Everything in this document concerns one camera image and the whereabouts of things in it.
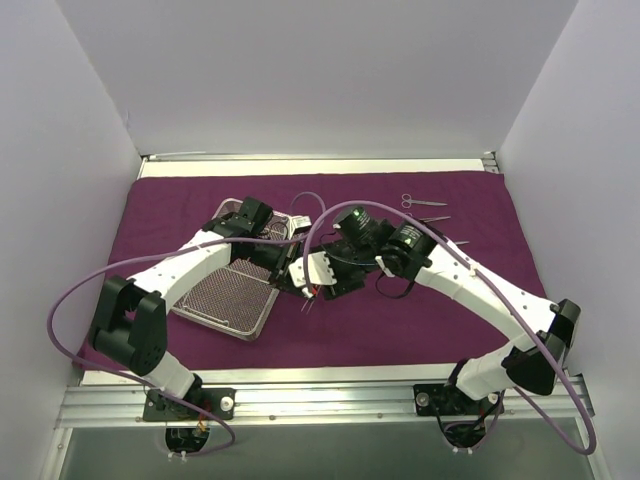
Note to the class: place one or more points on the right side aluminium rail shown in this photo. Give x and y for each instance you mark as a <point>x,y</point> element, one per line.
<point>490,163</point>

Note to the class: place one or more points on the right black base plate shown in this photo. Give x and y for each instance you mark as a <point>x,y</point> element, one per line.
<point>434,399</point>

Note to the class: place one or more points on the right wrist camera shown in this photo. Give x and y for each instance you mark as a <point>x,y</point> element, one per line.
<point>320,273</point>

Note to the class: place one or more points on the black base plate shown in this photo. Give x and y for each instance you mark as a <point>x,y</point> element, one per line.
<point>434,399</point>
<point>218,401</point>

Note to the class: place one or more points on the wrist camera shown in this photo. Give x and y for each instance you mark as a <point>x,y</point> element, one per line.
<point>320,273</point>
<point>299,224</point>

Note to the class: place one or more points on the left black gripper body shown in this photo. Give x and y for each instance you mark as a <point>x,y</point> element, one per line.
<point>281,263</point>

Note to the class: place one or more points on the aluminium rail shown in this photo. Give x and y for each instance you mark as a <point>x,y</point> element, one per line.
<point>255,405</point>
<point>490,163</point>

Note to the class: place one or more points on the purple cloth wrap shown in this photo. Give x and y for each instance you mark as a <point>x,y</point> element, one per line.
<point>377,325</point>

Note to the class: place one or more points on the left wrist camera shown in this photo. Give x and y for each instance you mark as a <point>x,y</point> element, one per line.
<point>299,224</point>

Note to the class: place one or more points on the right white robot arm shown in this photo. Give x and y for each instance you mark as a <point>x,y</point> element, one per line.
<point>539,332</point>

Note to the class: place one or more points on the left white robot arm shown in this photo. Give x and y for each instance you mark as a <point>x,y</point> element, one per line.
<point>130,321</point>

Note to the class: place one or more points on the steel surgical scissors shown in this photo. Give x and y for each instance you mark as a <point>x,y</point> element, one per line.
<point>407,202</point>

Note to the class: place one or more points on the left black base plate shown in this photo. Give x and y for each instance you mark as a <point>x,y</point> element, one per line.
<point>218,401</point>

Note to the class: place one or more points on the front aluminium rail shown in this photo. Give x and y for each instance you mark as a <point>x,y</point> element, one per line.
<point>255,405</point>

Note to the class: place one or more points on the metal mesh tray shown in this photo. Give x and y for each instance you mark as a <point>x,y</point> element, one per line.
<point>235,300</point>

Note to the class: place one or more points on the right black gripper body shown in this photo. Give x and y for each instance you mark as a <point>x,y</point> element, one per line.
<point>338,288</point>

